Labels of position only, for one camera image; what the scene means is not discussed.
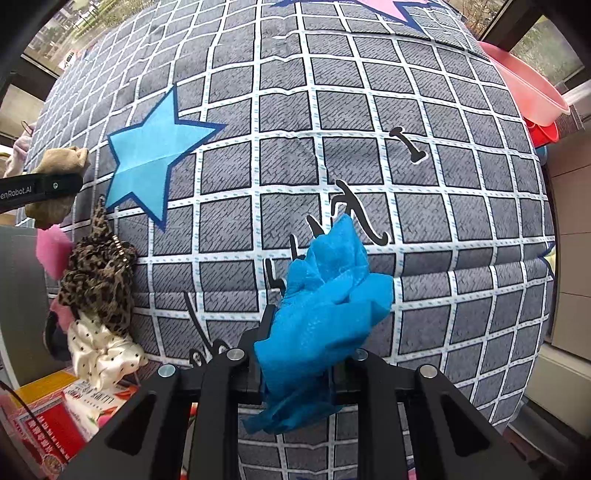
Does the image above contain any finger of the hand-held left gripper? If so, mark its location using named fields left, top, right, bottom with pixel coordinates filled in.
left=0, top=173, right=83, bottom=214

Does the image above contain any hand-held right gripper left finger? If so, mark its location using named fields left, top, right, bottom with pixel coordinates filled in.
left=58, top=302, right=278, bottom=480

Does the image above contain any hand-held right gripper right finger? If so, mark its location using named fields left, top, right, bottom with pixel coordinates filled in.
left=330, top=348, right=536, bottom=480

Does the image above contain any beige sock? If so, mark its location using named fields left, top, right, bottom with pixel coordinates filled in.
left=24, top=146, right=92, bottom=230

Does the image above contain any pink sponge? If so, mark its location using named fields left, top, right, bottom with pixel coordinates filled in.
left=36, top=224, right=75, bottom=281

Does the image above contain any blue cloth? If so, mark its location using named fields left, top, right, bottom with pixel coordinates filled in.
left=242, top=213, right=395, bottom=435

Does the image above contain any leopard print scrunchie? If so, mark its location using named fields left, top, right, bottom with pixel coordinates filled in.
left=59, top=196, right=138, bottom=337

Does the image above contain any grey storage box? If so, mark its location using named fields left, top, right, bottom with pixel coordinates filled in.
left=0, top=225, right=65, bottom=388

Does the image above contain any white polka dot scrunchie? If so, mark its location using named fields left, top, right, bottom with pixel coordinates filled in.
left=67, top=309, right=149, bottom=391

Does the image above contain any pink and black sock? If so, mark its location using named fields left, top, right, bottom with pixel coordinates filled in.
left=44, top=295, right=81, bottom=363

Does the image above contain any pink towel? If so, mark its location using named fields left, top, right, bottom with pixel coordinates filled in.
left=13, top=135, right=34, bottom=166

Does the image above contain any printed tissue pack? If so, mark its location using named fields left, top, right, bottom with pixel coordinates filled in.
left=62, top=376, right=144, bottom=439

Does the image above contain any grey checked star-print blanket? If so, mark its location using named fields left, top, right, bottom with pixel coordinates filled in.
left=16, top=0, right=557, bottom=480

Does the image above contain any red and yellow carton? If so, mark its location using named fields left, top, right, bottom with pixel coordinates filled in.
left=0, top=369, right=112, bottom=480

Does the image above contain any red plastic basin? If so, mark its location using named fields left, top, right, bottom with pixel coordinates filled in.
left=526, top=117, right=560, bottom=148

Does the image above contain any pink plastic basin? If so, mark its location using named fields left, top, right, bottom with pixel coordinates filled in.
left=478, top=41, right=572, bottom=127

